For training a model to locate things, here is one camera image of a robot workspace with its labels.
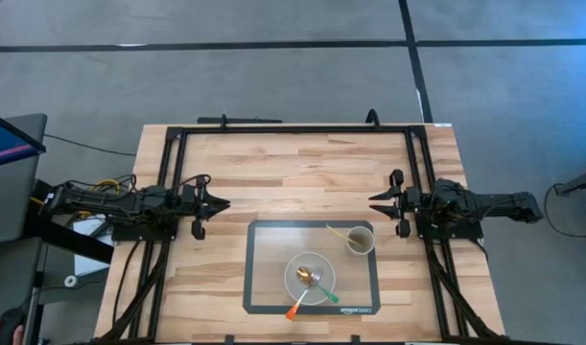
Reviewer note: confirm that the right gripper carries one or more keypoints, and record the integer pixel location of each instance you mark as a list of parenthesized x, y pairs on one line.
[(410, 203)]

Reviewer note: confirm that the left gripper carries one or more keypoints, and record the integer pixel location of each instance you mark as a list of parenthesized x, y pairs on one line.
[(196, 203)]

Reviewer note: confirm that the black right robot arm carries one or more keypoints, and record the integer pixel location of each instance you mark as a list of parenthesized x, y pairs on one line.
[(489, 203)]

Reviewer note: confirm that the translucent baking mat, dark border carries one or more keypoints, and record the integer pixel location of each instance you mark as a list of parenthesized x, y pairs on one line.
[(268, 268)]

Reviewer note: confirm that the black aluminium table frame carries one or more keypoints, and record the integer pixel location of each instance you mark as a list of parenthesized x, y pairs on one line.
[(297, 130)]

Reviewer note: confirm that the computer monitor with blue screen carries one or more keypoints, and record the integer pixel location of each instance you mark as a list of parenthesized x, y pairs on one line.
[(5, 144)]

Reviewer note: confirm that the white paper cup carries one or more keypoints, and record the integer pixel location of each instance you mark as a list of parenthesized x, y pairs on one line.
[(367, 246)]

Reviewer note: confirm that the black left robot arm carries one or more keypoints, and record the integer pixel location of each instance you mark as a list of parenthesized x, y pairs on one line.
[(105, 203)]

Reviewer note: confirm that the office desk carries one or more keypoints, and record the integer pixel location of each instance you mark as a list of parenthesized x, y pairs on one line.
[(9, 206)]

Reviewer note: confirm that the grey furniture leg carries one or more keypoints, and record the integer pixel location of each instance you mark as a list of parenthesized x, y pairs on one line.
[(580, 184)]

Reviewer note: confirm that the black computer mouse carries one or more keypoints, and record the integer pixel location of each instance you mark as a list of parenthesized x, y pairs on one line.
[(8, 326)]

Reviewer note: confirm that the white tape roll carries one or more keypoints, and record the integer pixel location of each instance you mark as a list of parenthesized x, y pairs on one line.
[(71, 281)]

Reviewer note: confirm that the yellow stick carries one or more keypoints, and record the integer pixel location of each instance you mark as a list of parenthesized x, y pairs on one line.
[(338, 233)]

